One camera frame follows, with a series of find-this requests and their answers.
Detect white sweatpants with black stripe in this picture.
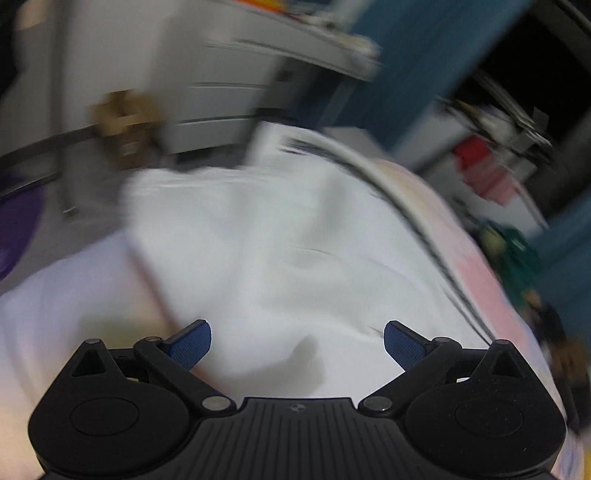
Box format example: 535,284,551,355
121,123,494,400

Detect green garment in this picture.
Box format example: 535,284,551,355
477,221,541,310

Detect brown paper bag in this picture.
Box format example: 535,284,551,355
548,338,589,388

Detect blue curtain right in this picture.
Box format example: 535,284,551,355
534,195,590,345

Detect blue curtain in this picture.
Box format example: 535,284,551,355
322,0,531,149
534,195,590,345

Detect red cloth on rack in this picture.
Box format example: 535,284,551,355
452,135,517,206

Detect purple rug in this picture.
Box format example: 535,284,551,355
0,186,44,279

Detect cardboard box on floor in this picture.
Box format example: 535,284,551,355
90,90,162,170

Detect black metal drying rack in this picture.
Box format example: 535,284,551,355
440,75,554,184

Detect white dresser desk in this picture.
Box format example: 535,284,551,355
1,1,379,155

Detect blue curtain left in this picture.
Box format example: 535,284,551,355
322,0,531,149

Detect dark window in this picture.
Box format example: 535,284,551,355
452,1,590,218

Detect metal floor stand pole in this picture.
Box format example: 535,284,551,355
48,0,77,217

